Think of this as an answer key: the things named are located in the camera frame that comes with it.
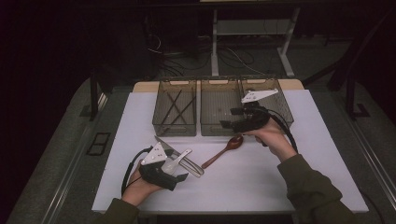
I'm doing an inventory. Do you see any person's left hand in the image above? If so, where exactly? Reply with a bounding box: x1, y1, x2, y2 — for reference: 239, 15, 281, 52
121, 169, 163, 207

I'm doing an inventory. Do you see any transparent grey plastic bin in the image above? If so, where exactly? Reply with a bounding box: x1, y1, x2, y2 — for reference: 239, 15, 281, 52
200, 77, 245, 137
239, 76, 294, 134
151, 77, 198, 138

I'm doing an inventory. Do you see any brown wooden spoon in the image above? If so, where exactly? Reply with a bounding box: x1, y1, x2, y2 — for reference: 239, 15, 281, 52
200, 133, 245, 170

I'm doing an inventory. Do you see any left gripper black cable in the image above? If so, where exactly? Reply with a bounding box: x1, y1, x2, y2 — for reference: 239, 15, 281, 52
120, 146, 154, 197

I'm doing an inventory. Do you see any black metal stand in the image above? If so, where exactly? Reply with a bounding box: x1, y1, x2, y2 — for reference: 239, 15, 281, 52
345, 73, 372, 121

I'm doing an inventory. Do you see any black chopstick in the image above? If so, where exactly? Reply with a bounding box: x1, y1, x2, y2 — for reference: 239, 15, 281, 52
167, 91, 189, 118
163, 89, 183, 121

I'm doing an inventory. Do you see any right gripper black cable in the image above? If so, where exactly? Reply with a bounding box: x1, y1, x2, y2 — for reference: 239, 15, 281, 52
267, 108, 299, 154

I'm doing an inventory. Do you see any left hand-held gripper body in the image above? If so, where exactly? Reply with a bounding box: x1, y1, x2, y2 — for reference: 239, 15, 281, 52
138, 142, 177, 191

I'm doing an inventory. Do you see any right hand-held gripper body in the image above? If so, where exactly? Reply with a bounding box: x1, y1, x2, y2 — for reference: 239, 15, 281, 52
233, 89, 279, 133

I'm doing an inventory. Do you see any tan wooden board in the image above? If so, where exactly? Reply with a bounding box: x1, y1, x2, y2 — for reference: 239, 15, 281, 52
133, 78, 305, 93

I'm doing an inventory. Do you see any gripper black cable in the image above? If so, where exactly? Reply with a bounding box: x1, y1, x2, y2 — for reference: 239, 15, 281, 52
267, 108, 299, 154
120, 146, 154, 197

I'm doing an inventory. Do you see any tangle of floor cables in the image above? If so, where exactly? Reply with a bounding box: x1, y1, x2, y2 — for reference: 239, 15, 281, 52
146, 31, 265, 77

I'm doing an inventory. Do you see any metal fork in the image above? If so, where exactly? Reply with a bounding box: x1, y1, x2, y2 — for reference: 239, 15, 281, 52
174, 152, 205, 179

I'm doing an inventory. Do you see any metal knife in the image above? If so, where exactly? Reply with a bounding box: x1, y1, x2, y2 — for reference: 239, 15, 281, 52
154, 135, 204, 177

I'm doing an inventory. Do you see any person's right hand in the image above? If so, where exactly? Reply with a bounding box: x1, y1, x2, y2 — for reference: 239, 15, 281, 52
242, 119, 298, 162

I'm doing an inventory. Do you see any black rectangular floor frame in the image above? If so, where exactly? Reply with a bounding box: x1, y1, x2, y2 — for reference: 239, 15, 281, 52
86, 132, 112, 157

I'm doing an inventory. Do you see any white metal table frame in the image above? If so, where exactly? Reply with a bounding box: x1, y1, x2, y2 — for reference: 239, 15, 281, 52
210, 7, 302, 78

